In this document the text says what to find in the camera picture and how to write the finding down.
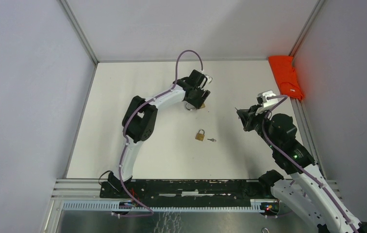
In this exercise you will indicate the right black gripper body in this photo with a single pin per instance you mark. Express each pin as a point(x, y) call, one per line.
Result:
point(257, 121)

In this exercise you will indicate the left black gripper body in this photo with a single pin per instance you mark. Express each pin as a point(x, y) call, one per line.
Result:
point(196, 100)

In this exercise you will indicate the small brass padlock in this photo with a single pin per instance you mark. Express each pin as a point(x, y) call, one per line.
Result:
point(200, 135)

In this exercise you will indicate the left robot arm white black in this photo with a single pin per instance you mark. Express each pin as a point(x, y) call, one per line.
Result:
point(140, 118)

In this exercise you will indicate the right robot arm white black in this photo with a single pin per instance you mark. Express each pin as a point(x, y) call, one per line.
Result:
point(318, 205)

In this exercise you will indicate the orange folded cloth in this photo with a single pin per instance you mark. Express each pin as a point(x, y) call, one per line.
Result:
point(285, 76)

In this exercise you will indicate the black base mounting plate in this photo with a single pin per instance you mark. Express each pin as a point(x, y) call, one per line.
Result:
point(189, 193)

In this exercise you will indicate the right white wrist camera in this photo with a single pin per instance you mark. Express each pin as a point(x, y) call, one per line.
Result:
point(266, 100)

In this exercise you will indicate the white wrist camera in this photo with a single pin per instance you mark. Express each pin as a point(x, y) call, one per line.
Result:
point(266, 100)
point(207, 80)

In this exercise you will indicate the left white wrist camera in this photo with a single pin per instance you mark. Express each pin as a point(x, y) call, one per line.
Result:
point(207, 80)

